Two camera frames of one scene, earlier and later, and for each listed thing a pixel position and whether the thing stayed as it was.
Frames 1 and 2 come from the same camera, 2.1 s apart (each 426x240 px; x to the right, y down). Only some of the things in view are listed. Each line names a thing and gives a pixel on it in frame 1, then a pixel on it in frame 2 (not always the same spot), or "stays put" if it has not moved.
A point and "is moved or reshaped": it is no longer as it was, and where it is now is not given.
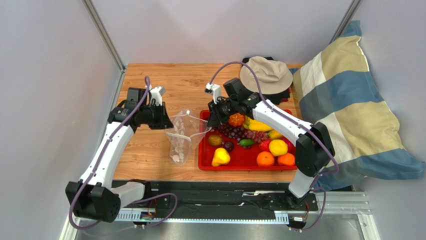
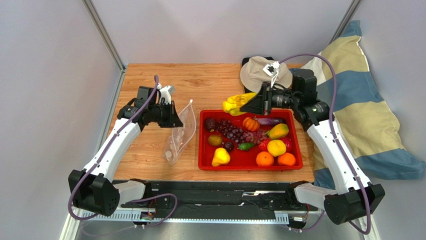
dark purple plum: (229, 145) stays put
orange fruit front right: (287, 159) stays put
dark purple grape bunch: (238, 133) stays put
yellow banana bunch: (255, 125) is moved or reshaped
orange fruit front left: (265, 159) stays put
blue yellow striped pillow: (338, 90) stays put
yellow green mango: (274, 134) stays put
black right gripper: (215, 113) -> (266, 98)
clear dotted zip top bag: (185, 130) is moved or reshaped
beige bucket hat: (273, 76) stays put
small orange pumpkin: (236, 120) -> (251, 124)
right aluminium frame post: (348, 17) stays put
